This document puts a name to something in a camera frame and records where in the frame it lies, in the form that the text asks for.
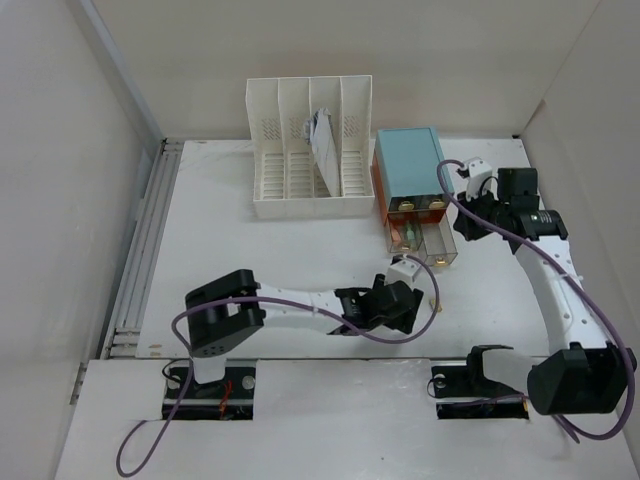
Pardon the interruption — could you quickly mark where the small wooden stamp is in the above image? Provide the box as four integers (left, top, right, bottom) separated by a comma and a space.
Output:
429, 299, 442, 312

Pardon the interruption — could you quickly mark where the orange highlighter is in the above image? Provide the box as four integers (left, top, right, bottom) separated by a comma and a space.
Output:
389, 223, 403, 248

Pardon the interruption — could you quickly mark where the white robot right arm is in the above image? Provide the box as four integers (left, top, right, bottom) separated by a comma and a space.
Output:
454, 159, 637, 415

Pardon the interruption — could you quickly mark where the clear drawer gold handle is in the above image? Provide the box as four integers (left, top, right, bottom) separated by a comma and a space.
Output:
422, 194, 449, 211

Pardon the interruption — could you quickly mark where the orange drawer box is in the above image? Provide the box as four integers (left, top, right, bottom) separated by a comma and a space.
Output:
371, 154, 446, 226

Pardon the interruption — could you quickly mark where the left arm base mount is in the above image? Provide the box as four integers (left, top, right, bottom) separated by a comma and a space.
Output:
161, 360, 257, 421

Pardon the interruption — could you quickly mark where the blue drawer box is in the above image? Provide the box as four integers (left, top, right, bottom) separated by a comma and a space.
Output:
374, 127, 454, 211

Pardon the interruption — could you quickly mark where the white spiral notebook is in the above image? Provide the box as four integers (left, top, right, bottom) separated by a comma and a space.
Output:
303, 107, 341, 197

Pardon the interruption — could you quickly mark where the white plastic file organizer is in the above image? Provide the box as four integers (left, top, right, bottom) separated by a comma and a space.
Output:
245, 75, 374, 220

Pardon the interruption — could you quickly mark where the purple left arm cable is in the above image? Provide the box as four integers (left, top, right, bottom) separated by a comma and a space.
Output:
116, 253, 441, 477

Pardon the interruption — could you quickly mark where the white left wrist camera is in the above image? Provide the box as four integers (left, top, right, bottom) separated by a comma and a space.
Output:
385, 255, 420, 288

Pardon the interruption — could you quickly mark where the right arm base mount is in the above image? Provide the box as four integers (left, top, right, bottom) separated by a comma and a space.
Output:
427, 345, 529, 420

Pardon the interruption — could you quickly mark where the aluminium rail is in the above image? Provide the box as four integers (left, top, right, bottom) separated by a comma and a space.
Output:
96, 138, 184, 360

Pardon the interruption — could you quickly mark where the green highlighter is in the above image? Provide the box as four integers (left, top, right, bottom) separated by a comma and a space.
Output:
405, 222, 416, 244

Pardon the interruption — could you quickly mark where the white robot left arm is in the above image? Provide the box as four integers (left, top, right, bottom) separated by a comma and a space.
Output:
184, 269, 424, 397

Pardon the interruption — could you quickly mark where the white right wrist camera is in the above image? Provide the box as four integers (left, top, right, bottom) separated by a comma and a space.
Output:
457, 157, 494, 201

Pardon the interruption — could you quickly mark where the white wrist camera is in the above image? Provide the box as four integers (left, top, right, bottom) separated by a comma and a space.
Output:
385, 255, 420, 288
457, 157, 494, 201

